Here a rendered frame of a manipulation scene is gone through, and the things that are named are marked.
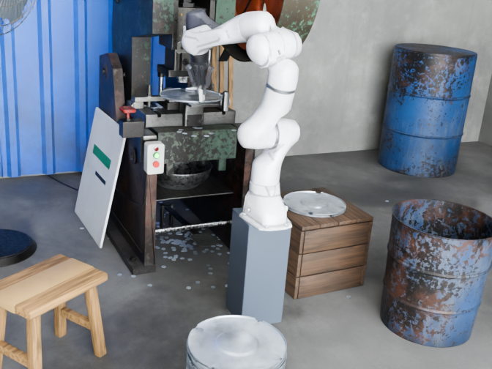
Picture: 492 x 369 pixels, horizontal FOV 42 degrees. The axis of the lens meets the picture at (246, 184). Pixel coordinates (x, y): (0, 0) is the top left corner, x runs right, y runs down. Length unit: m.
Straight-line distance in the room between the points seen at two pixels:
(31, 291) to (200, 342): 0.62
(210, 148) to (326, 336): 1.00
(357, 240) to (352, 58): 2.32
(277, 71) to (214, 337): 0.94
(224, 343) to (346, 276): 1.18
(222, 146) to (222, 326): 1.20
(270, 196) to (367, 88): 2.81
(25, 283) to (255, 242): 0.84
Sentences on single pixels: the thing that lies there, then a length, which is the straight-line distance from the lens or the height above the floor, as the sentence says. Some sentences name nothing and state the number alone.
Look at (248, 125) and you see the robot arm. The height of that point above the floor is 0.83.
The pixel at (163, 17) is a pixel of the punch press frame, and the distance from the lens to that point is 2.87.
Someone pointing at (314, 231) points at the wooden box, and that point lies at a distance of 2.74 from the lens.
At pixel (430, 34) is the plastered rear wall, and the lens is 5.41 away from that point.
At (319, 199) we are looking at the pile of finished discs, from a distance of 2.98.
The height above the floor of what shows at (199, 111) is 0.72.
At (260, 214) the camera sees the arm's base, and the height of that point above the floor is 0.50.
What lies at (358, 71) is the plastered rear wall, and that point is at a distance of 5.03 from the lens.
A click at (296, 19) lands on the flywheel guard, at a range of 2.87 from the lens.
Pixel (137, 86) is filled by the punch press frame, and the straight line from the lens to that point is 3.20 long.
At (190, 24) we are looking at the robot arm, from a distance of 2.66.
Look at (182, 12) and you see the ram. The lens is 2.95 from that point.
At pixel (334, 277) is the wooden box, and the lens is 2.93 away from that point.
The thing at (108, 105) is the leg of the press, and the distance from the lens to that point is 3.36.
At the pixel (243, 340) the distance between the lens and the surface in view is 1.92.
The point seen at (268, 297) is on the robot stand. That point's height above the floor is 0.13.
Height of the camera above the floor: 1.40
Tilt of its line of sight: 20 degrees down
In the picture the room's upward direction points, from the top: 4 degrees clockwise
